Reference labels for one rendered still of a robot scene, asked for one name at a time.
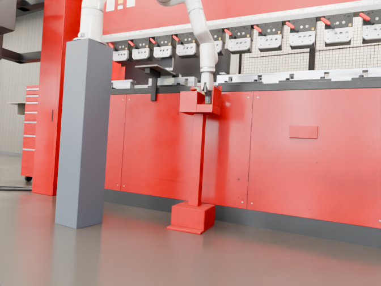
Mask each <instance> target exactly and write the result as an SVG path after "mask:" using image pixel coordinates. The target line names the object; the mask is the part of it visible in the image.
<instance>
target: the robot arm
mask: <svg viewBox="0 0 381 286"><path fill-rule="evenodd" d="M106 1H107V0H83V1H82V9H81V26H80V33H79V34H78V37H77V38H74V39H73V41H74V40H80V39H86V38H90V39H93V40H95V41H98V42H100V43H102V44H104V45H107V44H106V43H105V42H103V41H102V34H103V16H104V5H105V2H106ZM156 1H157V2H158V3H159V4H160V5H162V6H165V7H171V6H175V5H178V4H182V3H184V4H185V5H186V7H187V12H188V15H189V20H190V23H191V26H192V30H193V33H194V35H195V37H196V39H197V40H198V42H199V43H200V72H201V74H202V76H201V90H202V91H204V93H205V103H206V104H207V103H211V92H212V91H213V86H214V82H213V74H214V72H215V64H216V63H217V62H218V54H217V50H216V47H215V43H214V40H213V38H212V36H211V34H210V32H209V29H208V26H207V23H206V18H205V14H204V10H203V7H202V3H201V0H156ZM107 46H108V45H107Z"/></svg>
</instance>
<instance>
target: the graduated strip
mask: <svg viewBox="0 0 381 286"><path fill-rule="evenodd" d="M380 3H381V0H362V1H354V2H347V3H338V4H333V5H325V6H317V7H309V8H303V9H296V10H287V11H279V12H271V13H266V14H258V15H250V16H241V17H237V18H228V19H220V20H212V21H207V22H206V23H207V26H211V25H216V24H225V23H233V22H242V21H247V20H256V19H264V18H273V17H278V16H287V15H295V14H304V13H309V12H318V11H327V10H335V9H344V8H349V7H357V6H366V5H375V4H380ZM185 28H192V26H191V24H183V25H178V26H169V27H162V28H153V29H148V30H140V31H132V32H124V33H116V34H111V35H103V36H102V39H109V38H114V37H123V36H131V35H140V34H146V33H154V32H163V31H172V30H180V29H185Z"/></svg>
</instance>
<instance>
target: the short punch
mask: <svg viewBox="0 0 381 286"><path fill-rule="evenodd" d="M173 61H174V58H173V57H170V58H161V67H163V68H165V69H167V70H172V69H173Z"/></svg>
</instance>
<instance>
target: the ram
mask: <svg viewBox="0 0 381 286"><path fill-rule="evenodd" d="M354 1H362V0H201V3H202V7H203V10H204V14H205V18H206V21H212V20H220V19H228V18H237V17H241V16H250V15H258V14H266V13H271V12H279V11H287V10H296V9H303V8H309V7H317V6H325V5H333V4H338V3H347V2H354ZM126 2H127V0H123V3H119V4H118V0H115V8H114V10H112V11H106V9H107V2H105V5H104V16H103V34H102V35H111V34H116V33H124V32H132V31H140V30H148V29H153V28H162V27H169V26H178V25H183V24H190V20H189V15H188V12H187V7H186V5H185V4H184V3H182V4H178V5H175V6H171V7H165V6H162V5H160V4H159V3H158V2H157V1H156V0H136V1H135V6H133V7H126ZM118 5H123V7H122V9H118ZM377 9H381V3H380V4H375V5H366V6H357V7H349V8H344V9H335V10H327V11H318V12H309V13H304V14H295V15H287V16H278V17H273V18H264V19H256V20H247V21H242V22H233V23H225V24H216V25H211V26H208V29H209V30H213V29H219V28H223V29H224V30H225V29H227V30H228V31H229V30H230V27H237V26H246V25H251V26H252V27H253V29H254V26H257V27H259V24H260V23H270V22H279V21H282V22H283V25H284V26H286V22H289V23H290V20H293V19H302V18H311V17H316V20H317V22H321V18H325V16H326V15H335V14H344V13H349V12H353V17H354V18H356V17H360V16H359V14H360V13H363V11H367V10H377ZM186 32H193V30H192V28H185V29H180V30H172V31H163V32H154V33H146V34H140V35H131V36H123V37H114V38H109V39H102V41H103V42H105V43H106V44H107V45H108V46H109V43H111V44H112V45H113V44H114V41H121V40H130V41H132V42H133V41H134V39H139V38H144V37H150V38H152V39H153V40H155V36H163V35H175V36H176V37H178V33H186Z"/></svg>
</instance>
